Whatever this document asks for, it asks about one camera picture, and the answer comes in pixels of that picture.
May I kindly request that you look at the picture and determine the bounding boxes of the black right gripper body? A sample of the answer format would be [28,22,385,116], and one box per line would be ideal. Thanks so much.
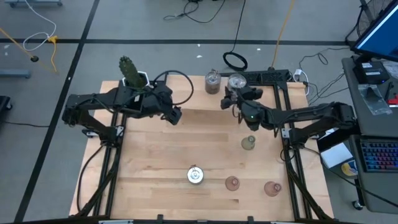
[220,86,264,110]

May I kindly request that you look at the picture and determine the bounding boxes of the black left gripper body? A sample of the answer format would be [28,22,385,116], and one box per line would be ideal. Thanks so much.
[157,90,183,126]

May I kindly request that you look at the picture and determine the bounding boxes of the glass jar with brown contents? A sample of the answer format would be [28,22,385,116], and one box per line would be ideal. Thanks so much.
[204,68,222,95]

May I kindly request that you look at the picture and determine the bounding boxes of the green glass candle holder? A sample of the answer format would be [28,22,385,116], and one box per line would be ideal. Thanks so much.
[241,134,257,151]

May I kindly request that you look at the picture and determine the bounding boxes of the silver candle tin orange tag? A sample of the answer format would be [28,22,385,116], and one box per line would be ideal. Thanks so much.
[186,164,205,186]

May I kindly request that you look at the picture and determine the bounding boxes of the pink glass candle holder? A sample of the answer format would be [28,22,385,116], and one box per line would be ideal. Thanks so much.
[224,175,241,192]
[263,180,283,198]

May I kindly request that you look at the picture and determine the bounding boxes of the wooden shelf black legs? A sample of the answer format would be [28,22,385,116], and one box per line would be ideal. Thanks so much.
[161,73,248,124]

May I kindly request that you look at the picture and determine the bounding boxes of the white power adapter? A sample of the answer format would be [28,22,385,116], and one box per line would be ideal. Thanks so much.
[293,68,309,85]

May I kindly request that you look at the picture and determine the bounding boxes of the green cactus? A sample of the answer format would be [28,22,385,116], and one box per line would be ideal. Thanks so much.
[118,55,147,91]

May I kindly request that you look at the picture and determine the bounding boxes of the white box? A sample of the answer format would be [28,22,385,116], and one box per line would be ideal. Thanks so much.
[320,141,354,169]

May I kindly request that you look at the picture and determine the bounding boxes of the small black computer box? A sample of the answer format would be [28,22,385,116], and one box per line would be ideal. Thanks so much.
[353,60,390,85]

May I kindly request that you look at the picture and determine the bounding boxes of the clear plastic bag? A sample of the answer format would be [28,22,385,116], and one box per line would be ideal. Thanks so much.
[357,83,393,116]

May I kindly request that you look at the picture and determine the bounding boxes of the grey desk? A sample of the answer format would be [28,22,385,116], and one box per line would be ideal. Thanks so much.
[341,55,398,215]

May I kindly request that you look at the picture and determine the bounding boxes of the computer monitor blue screen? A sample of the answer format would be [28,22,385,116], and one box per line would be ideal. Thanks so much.
[351,0,398,63]

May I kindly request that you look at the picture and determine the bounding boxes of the backlit rainbow keyboard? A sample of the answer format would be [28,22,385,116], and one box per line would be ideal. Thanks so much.
[360,138,398,174]

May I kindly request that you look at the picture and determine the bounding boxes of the grey floor bar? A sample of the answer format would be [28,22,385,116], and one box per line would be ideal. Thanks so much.
[0,68,32,79]

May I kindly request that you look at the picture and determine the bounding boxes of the black floor object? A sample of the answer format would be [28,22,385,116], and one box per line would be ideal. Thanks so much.
[0,95,13,113]

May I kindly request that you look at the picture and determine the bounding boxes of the grey cart base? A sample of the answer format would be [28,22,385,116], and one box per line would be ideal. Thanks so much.
[4,0,63,9]

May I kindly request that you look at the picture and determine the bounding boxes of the black coiled cable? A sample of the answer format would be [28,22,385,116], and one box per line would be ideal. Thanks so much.
[222,0,249,72]

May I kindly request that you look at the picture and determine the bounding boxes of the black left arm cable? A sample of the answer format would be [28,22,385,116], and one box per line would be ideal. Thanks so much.
[152,70,195,106]

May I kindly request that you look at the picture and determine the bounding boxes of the yellow hanging cable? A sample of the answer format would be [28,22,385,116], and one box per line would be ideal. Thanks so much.
[271,0,295,70]

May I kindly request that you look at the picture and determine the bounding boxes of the black floor cable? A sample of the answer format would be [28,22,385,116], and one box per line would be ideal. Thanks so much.
[298,46,352,100]
[163,0,226,24]

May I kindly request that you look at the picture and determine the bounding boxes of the black aluminium frame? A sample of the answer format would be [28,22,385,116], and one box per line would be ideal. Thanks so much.
[70,68,335,224]

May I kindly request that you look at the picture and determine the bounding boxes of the black wire floor fan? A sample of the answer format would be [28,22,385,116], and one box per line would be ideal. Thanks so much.
[345,0,392,47]

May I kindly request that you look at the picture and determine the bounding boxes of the yellow extension cord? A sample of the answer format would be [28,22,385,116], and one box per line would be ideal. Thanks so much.
[46,35,60,73]

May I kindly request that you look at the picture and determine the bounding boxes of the white floor cable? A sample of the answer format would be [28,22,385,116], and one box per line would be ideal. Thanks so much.
[22,0,57,52]

